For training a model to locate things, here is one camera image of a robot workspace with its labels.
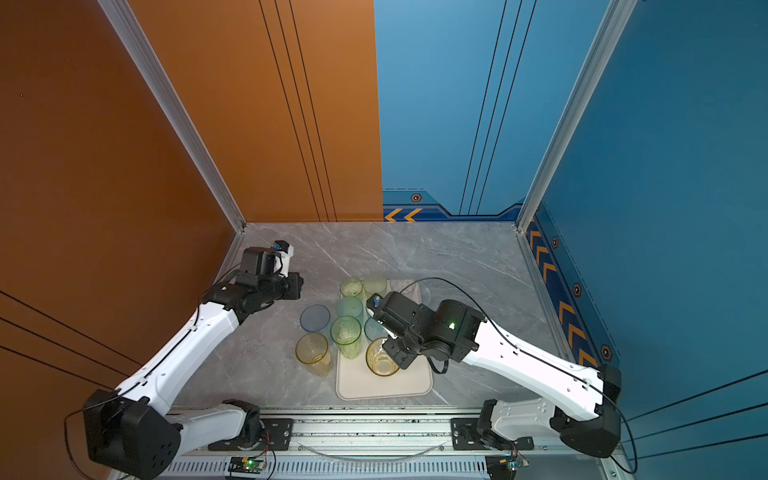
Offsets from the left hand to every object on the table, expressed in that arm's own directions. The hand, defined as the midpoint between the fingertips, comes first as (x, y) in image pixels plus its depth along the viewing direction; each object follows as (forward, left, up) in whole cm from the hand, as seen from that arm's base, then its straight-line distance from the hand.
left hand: (301, 277), depth 82 cm
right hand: (-20, -25, +3) cm, 32 cm away
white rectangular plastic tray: (-22, -15, -20) cm, 33 cm away
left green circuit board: (-41, +9, -20) cm, 47 cm away
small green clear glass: (+6, -12, -14) cm, 19 cm away
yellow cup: (-18, -5, -7) cm, 19 cm away
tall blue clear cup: (-10, -4, -5) cm, 12 cm away
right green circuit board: (-41, -52, -19) cm, 69 cm away
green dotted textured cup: (+6, -20, -12) cm, 24 cm away
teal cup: (-2, -12, -12) cm, 17 cm away
